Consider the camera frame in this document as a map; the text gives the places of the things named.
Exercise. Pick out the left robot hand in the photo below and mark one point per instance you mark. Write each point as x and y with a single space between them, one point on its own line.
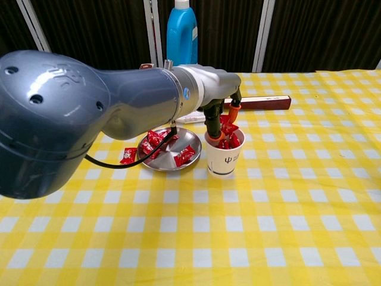
220 86

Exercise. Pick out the white paper cup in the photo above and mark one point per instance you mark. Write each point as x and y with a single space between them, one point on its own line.
224 162

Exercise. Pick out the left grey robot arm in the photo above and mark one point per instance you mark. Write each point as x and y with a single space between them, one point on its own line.
74 119

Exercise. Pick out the pink white wet wipes pack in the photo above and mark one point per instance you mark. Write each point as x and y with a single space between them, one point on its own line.
190 119

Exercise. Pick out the long maroon fan case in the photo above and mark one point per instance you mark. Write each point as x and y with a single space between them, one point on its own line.
268 102

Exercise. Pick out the blue detergent bottle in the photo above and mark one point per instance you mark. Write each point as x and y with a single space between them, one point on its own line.
181 29

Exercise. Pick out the red white cling film box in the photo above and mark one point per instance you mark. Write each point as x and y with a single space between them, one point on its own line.
146 66

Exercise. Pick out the round steel plate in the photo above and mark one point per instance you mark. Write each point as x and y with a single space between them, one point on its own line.
166 158

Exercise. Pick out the yellow checked tablecloth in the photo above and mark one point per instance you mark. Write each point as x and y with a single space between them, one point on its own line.
190 223
357 86

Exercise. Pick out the white metal frame post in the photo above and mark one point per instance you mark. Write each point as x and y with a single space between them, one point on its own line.
263 35
153 35
34 26

